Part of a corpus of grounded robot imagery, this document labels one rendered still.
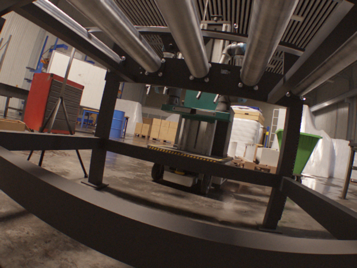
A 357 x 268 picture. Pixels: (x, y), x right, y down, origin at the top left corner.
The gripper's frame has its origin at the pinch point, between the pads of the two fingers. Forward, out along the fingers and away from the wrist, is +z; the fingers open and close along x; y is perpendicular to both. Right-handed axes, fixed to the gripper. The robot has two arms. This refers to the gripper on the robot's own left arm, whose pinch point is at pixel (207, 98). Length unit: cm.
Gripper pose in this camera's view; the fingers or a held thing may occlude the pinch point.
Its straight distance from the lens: 142.2
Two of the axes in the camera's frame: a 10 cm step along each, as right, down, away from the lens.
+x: 8.2, 2.9, -4.9
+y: -3.3, -4.7, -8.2
